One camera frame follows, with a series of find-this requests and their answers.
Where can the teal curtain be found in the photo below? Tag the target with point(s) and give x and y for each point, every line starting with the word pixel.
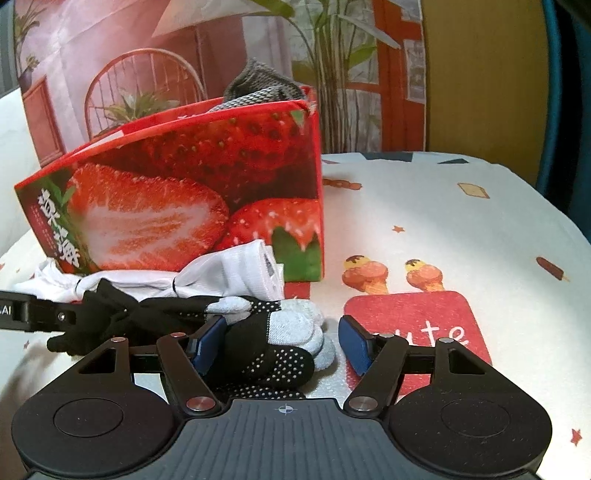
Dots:
pixel 568 115

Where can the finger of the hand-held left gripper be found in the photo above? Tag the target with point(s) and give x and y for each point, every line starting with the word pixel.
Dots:
pixel 55 314

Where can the black grey dotted grip sock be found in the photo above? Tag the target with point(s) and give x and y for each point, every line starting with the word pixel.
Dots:
pixel 277 332

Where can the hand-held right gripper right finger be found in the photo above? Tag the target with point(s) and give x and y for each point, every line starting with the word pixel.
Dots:
pixel 355 344

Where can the grey knitted sock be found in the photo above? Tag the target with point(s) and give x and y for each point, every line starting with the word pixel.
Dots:
pixel 258 90

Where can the printed room scene wall tapestry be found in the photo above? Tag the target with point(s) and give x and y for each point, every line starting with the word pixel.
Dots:
pixel 277 46

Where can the dark window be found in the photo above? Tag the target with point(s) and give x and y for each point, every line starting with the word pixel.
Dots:
pixel 7 41

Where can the white marble board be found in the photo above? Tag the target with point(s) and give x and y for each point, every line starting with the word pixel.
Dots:
pixel 18 175

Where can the red strawberry print box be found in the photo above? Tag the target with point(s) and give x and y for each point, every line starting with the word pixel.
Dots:
pixel 184 184

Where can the white sock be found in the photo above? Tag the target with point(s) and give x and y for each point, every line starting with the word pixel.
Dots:
pixel 221 272

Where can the wooden wall panel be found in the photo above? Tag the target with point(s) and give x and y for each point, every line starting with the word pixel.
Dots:
pixel 480 83

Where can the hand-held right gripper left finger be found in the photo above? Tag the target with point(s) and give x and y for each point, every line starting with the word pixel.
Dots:
pixel 208 344

